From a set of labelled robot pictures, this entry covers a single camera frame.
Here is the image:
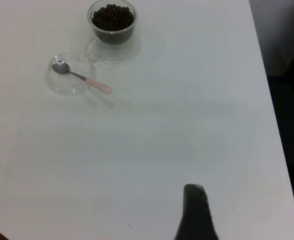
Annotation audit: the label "clear glass saucer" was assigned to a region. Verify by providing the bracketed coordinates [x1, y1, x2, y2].
[96, 32, 143, 61]

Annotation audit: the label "clear glass cup with handle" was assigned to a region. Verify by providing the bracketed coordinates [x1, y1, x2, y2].
[83, 0, 139, 62]

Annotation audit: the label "metal spoon with pink handle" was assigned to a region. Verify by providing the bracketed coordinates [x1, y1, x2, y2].
[52, 59, 112, 95]

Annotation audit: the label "small round glass dish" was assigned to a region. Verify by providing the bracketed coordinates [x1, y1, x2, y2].
[45, 52, 94, 96]

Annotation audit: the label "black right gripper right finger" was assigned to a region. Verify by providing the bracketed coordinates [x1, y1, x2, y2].
[174, 183, 220, 240]

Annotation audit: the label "dark coffee beans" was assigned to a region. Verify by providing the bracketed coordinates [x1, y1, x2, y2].
[91, 3, 135, 43]

